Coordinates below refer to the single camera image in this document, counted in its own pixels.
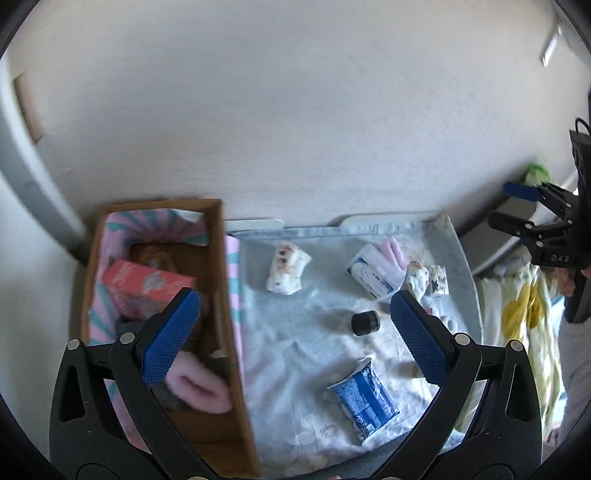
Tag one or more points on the light blue floral cloth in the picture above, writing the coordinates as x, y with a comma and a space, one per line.
286, 332

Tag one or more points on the red tissue packet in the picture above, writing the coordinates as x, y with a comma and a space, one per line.
138, 286

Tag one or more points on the brown fuzzy item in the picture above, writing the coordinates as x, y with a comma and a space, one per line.
152, 256

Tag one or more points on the yellow floral bedding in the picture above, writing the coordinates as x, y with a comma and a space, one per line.
517, 314

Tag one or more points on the person's right hand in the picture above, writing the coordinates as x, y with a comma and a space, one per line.
564, 282

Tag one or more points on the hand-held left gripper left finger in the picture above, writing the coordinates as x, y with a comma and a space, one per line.
171, 341

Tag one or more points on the grey door frame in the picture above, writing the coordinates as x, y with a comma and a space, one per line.
32, 184

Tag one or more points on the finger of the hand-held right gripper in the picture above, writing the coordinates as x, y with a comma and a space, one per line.
521, 190
512, 222

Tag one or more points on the green item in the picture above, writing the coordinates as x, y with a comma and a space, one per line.
535, 173

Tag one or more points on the pink fluffy scrunchie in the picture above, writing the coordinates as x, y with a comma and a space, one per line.
393, 251
203, 392

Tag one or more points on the white printed rolled sock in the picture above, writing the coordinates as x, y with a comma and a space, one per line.
286, 272
418, 277

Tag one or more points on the small patterned packet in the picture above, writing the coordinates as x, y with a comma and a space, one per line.
438, 279

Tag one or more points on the blue tissue packet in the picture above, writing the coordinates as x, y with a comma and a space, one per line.
362, 399

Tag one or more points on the cardboard box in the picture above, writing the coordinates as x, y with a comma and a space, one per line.
210, 258

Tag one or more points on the white wall fixture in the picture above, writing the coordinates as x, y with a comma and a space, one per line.
551, 44

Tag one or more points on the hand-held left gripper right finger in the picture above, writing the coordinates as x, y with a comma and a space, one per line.
415, 332

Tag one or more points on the pink and teal striped cloth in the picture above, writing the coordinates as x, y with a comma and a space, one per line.
115, 230

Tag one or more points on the small black jar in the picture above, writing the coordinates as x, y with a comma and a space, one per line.
364, 323

